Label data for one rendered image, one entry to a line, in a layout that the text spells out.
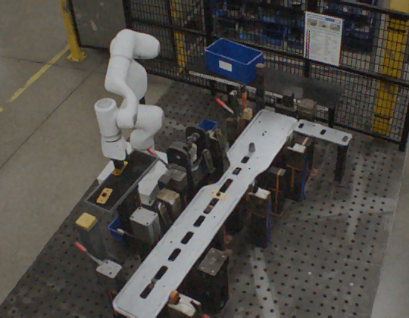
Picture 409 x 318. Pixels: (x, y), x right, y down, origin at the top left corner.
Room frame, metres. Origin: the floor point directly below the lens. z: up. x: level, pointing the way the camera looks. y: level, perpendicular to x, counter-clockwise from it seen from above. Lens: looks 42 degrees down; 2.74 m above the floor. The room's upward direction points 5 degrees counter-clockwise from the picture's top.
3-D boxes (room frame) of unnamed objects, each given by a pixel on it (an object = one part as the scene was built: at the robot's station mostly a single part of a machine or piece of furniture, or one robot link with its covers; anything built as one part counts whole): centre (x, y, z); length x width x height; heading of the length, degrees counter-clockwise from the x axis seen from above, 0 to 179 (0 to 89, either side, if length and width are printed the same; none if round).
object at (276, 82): (2.52, -0.38, 1.02); 0.90 x 0.22 x 0.03; 57
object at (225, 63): (2.63, -0.22, 1.10); 0.30 x 0.17 x 0.13; 47
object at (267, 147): (1.64, -0.04, 1.00); 1.38 x 0.22 x 0.02; 147
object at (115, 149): (1.67, 0.36, 1.35); 0.10 x 0.07 x 0.11; 66
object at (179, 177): (1.75, 0.13, 0.89); 0.13 x 0.11 x 0.38; 57
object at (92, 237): (1.44, 0.50, 0.92); 0.08 x 0.08 x 0.44; 57
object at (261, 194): (1.62, -0.23, 0.87); 0.12 x 0.09 x 0.35; 57
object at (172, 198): (1.62, 0.17, 0.89); 0.13 x 0.11 x 0.38; 57
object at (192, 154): (1.86, 0.07, 0.94); 0.18 x 0.13 x 0.49; 147
